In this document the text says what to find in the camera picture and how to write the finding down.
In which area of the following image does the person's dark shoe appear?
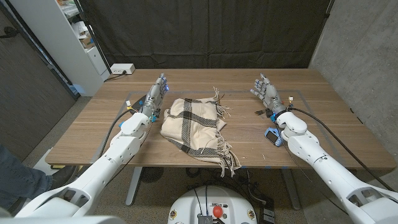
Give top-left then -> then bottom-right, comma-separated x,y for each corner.
51,165 -> 77,189

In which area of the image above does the white robot torso base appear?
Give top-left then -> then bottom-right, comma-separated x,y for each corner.
167,185 -> 258,224

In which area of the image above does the black backdrop stand pole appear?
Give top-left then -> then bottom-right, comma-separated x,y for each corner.
73,0 -> 113,75

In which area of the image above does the white floor board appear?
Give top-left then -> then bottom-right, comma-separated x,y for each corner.
32,148 -> 75,175

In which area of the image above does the white table leg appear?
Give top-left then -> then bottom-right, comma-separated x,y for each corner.
281,169 -> 302,211
125,167 -> 143,207

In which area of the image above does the cream plaid fringed scarf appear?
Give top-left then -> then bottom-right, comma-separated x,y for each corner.
160,86 -> 242,178

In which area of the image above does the white power outlet box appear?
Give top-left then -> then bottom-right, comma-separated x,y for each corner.
110,63 -> 136,75

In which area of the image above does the black backdrop curtain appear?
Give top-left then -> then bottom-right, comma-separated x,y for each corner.
76,0 -> 335,70

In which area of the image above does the black door handle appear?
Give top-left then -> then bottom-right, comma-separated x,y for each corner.
0,26 -> 19,40

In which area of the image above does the round black floor grille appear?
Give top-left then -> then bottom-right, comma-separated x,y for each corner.
139,167 -> 165,184

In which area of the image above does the small blue camera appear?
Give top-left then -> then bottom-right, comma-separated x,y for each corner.
264,127 -> 284,147

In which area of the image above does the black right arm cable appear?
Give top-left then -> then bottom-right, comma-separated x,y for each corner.
289,106 -> 396,192

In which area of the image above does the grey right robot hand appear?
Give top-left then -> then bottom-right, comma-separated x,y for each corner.
249,73 -> 287,115

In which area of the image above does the person's leg in jeans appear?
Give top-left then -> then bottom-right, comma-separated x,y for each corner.
0,144 -> 53,211

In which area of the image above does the black floor power strip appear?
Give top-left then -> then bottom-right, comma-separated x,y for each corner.
259,198 -> 276,224

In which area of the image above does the white shelf cabinet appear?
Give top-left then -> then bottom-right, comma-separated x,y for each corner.
9,0 -> 111,97

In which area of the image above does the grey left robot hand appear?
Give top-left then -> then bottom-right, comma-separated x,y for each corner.
141,73 -> 170,119

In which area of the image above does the black glasses case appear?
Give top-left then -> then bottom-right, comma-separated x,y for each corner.
130,95 -> 147,110

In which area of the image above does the cardboard box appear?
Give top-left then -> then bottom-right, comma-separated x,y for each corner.
79,34 -> 96,49

